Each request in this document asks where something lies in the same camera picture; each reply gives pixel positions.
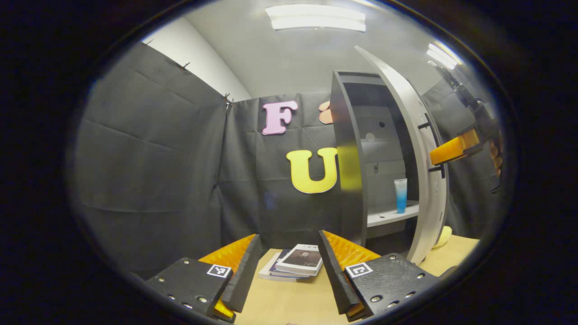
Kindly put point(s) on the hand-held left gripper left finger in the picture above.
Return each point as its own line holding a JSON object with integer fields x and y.
{"x": 246, "y": 280}

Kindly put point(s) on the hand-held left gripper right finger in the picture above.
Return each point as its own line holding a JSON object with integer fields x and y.
{"x": 334, "y": 280}

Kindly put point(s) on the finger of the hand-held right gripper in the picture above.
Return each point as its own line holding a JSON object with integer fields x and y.
{"x": 449, "y": 151}

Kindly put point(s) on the grey cabinet door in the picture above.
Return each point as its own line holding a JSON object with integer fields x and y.
{"x": 426, "y": 203}

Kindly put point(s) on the blue and white bottle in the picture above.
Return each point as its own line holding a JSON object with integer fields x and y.
{"x": 400, "y": 196}

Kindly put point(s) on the grey cabinet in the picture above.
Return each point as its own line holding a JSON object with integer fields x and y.
{"x": 347, "y": 203}

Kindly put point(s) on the white cabinet shelf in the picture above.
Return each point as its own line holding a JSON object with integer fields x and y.
{"x": 388, "y": 217}

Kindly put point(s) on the white book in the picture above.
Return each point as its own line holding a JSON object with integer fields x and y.
{"x": 266, "y": 271}

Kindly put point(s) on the blue book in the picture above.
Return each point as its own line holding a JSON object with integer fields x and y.
{"x": 276, "y": 266}

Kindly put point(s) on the small ceiling light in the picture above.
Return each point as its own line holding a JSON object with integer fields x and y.
{"x": 443, "y": 55}

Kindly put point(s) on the yellow round bun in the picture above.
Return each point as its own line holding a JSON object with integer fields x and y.
{"x": 443, "y": 237}

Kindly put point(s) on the black backdrop cloth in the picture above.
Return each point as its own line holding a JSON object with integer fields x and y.
{"x": 149, "y": 158}

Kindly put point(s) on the large ceiling light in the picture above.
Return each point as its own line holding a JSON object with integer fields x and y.
{"x": 316, "y": 18}

